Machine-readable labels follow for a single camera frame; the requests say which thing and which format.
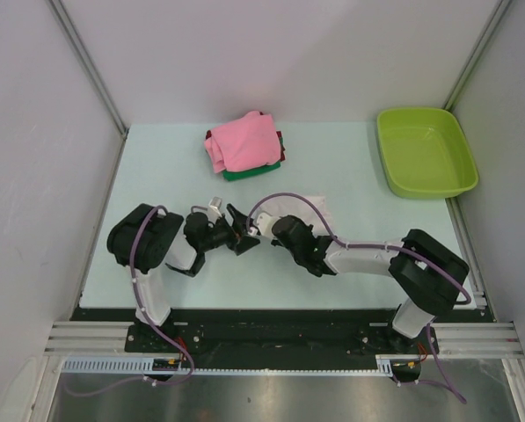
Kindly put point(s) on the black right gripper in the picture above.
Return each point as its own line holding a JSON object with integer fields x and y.
{"x": 309, "y": 228}

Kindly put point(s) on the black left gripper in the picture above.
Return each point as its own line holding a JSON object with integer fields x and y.
{"x": 240, "y": 224}

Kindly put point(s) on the white t shirt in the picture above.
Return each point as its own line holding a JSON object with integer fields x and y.
{"x": 287, "y": 205}

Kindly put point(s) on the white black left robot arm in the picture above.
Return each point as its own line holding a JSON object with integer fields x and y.
{"x": 151, "y": 237}

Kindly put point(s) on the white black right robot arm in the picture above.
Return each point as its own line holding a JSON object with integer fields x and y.
{"x": 431, "y": 275}

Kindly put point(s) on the green folded t shirt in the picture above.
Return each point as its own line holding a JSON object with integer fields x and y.
{"x": 254, "y": 172}

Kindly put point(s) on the pink folded t shirt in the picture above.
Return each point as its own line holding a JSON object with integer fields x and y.
{"x": 244, "y": 144}

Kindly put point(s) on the dark red folded t shirt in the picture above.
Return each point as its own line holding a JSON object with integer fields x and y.
{"x": 279, "y": 134}

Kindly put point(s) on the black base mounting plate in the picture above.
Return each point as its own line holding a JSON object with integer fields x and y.
{"x": 202, "y": 330}

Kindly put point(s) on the lime green plastic basin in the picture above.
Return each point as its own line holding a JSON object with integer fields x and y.
{"x": 425, "y": 154}

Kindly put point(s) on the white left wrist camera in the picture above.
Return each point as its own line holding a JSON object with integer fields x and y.
{"x": 214, "y": 209}

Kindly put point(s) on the white slotted cable duct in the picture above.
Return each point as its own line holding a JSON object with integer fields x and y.
{"x": 102, "y": 365}

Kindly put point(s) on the aluminium frame rail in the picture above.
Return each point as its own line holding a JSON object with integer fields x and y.
{"x": 455, "y": 340}

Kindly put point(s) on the grey aluminium corner post left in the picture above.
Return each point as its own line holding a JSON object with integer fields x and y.
{"x": 83, "y": 56}

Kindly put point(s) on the grey aluminium corner post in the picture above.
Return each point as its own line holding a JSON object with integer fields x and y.
{"x": 489, "y": 31}
{"x": 83, "y": 56}

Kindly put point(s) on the grey aluminium corner post right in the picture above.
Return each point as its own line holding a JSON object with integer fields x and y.
{"x": 489, "y": 31}

